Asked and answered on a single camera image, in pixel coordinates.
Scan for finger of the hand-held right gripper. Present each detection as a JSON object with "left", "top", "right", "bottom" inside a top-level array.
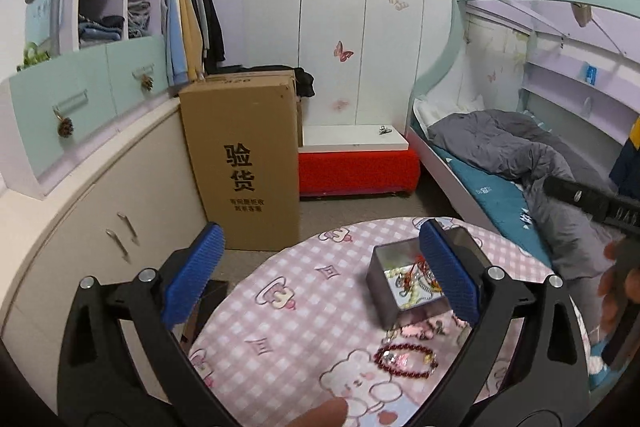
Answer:
[{"left": 542, "top": 176, "right": 619, "bottom": 221}]

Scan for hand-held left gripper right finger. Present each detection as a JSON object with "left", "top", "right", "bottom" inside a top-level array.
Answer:
[{"left": 400, "top": 218, "right": 593, "bottom": 427}]

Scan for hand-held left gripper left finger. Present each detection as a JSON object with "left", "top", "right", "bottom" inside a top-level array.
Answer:
[{"left": 57, "top": 223, "right": 236, "bottom": 427}]

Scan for pink figure charm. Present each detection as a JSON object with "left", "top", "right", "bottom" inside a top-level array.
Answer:
[
  {"left": 399, "top": 323, "right": 437, "bottom": 342},
  {"left": 434, "top": 318, "right": 473, "bottom": 339}
]

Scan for metal jewelry box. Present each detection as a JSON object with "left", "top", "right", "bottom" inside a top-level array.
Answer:
[{"left": 366, "top": 241, "right": 481, "bottom": 329}]

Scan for red bead bracelet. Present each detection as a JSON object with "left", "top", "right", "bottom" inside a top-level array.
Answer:
[{"left": 374, "top": 343, "right": 440, "bottom": 379}]

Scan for person's right hand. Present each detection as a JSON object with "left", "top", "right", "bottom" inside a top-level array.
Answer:
[{"left": 597, "top": 239, "right": 621, "bottom": 334}]

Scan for person's left hand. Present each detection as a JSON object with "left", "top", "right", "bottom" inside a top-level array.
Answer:
[{"left": 287, "top": 397, "right": 351, "bottom": 427}]

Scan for dark box lid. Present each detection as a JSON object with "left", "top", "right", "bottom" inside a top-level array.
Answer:
[{"left": 442, "top": 227, "right": 488, "bottom": 274}]

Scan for navy and yellow garment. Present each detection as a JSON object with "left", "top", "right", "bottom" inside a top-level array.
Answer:
[{"left": 609, "top": 117, "right": 640, "bottom": 195}]

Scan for teal bed sheet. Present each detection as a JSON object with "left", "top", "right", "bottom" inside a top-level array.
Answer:
[{"left": 432, "top": 144, "right": 553, "bottom": 270}]

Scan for grey quilt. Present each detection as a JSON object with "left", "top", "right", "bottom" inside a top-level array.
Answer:
[{"left": 427, "top": 109, "right": 631, "bottom": 280}]

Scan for pink checked tablecloth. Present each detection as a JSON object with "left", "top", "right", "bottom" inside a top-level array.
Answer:
[{"left": 189, "top": 217, "right": 593, "bottom": 427}]

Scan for tall cardboard box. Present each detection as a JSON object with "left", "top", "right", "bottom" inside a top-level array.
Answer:
[{"left": 178, "top": 69, "right": 303, "bottom": 252}]

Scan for cream cabinet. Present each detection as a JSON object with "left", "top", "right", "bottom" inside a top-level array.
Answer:
[{"left": 0, "top": 97, "right": 211, "bottom": 408}]

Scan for red bench with white top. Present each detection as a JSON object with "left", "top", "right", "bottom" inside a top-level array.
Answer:
[{"left": 298, "top": 125, "right": 421, "bottom": 198}]

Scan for narrow teal drawer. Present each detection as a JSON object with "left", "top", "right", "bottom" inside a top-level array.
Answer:
[{"left": 105, "top": 34, "right": 171, "bottom": 118}]

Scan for black cloth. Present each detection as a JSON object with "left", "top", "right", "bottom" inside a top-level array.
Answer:
[{"left": 294, "top": 67, "right": 317, "bottom": 98}]

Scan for wide teal drawer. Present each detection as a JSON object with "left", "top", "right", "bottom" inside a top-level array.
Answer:
[{"left": 9, "top": 44, "right": 118, "bottom": 180}]

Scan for yellow hanging shirt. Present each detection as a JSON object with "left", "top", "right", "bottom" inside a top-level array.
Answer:
[{"left": 177, "top": 0, "right": 206, "bottom": 80}]

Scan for black hanging jacket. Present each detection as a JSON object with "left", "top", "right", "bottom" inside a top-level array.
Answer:
[{"left": 197, "top": 0, "right": 227, "bottom": 65}]

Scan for light blue hanging shirt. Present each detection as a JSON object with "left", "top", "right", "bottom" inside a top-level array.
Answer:
[{"left": 162, "top": 0, "right": 190, "bottom": 85}]

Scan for folded grey clothes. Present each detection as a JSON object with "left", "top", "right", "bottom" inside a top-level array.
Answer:
[{"left": 127, "top": 2, "right": 152, "bottom": 38}]

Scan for folded blue jeans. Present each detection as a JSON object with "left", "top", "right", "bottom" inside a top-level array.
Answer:
[{"left": 77, "top": 14, "right": 126, "bottom": 42}]

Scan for green plant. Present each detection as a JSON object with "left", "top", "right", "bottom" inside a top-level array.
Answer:
[{"left": 17, "top": 42, "right": 53, "bottom": 70}]

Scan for grey hanging garment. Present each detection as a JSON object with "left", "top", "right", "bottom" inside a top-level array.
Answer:
[{"left": 192, "top": 0, "right": 211, "bottom": 58}]

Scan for red cord bracelet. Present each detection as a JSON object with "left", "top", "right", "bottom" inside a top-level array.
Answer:
[{"left": 400, "top": 257, "right": 441, "bottom": 295}]

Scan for pale bead necklace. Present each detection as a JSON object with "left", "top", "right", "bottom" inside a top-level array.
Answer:
[{"left": 384, "top": 267, "right": 426, "bottom": 311}]

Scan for purple wall shelf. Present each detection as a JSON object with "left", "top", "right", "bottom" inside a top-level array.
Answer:
[{"left": 520, "top": 32, "right": 640, "bottom": 145}]

